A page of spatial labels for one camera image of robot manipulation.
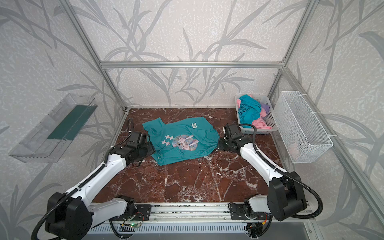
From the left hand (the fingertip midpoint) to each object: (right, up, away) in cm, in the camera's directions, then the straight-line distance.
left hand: (154, 145), depth 85 cm
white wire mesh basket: (+70, +7, -24) cm, 74 cm away
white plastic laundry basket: (+77, +17, +23) cm, 82 cm away
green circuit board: (-4, -36, -15) cm, 39 cm away
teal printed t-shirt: (+13, +1, +17) cm, 22 cm away
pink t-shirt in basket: (+69, +12, +19) cm, 72 cm away
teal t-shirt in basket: (+62, +21, +20) cm, 68 cm away
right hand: (+38, +3, +2) cm, 38 cm away
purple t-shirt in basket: (+76, +24, +26) cm, 84 cm away
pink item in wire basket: (+73, -1, -12) cm, 74 cm away
